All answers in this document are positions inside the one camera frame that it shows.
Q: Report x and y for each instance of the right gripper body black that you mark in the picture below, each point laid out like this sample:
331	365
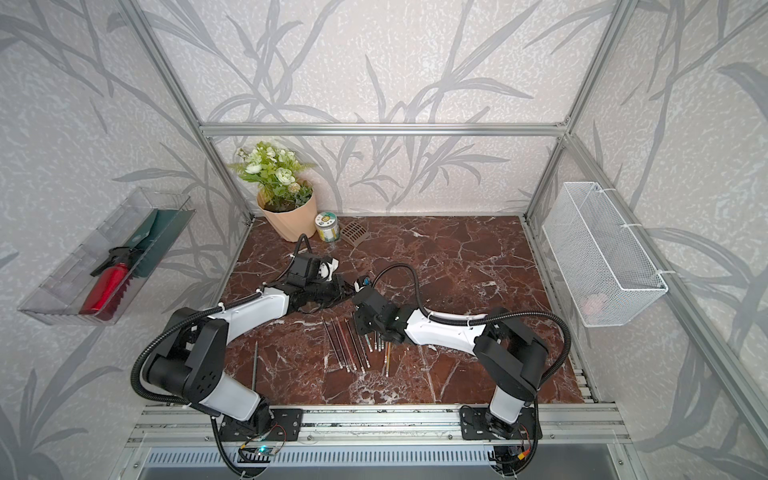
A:
363	328

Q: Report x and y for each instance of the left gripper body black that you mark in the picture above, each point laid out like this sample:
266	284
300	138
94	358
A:
327	293

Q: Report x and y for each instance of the blue capped pencil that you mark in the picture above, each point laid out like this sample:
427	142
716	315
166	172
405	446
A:
362	347

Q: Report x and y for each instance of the black capped pencil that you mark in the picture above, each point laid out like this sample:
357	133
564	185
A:
355	345

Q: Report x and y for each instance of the dark blue pencil thin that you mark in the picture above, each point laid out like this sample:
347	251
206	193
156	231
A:
334	345

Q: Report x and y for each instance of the green pencil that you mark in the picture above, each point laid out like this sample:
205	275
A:
254	372

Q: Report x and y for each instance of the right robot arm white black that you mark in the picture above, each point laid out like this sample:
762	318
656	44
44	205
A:
511	353

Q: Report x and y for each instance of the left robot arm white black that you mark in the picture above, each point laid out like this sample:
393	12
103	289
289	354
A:
185	364

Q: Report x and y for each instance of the small tin can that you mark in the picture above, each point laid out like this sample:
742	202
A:
327	226

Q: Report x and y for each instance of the terracotta flower pot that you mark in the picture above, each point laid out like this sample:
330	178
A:
292	224

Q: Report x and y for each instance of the brown drain grate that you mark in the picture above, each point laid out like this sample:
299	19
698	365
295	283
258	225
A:
354	233

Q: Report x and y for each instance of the green plant white flowers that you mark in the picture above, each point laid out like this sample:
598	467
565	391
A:
277	172

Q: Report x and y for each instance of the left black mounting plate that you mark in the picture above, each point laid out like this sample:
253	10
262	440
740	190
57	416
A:
281	424

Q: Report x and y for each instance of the black mounting plate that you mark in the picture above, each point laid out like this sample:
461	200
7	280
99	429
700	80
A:
281	424
477	423

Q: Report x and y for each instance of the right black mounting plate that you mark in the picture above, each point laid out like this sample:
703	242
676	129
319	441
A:
477	423

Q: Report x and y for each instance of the green circuit board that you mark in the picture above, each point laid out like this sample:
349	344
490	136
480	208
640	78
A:
262	453

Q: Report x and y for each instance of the red spray bottle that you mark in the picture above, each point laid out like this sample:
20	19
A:
113	278

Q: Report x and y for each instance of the pink object in basket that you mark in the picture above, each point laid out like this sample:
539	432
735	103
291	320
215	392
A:
593	305

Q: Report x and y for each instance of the clear plastic wall tray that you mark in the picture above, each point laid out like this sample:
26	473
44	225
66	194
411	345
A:
57	300

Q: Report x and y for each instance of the white wire mesh basket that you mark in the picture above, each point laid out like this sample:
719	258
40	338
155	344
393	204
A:
597	251

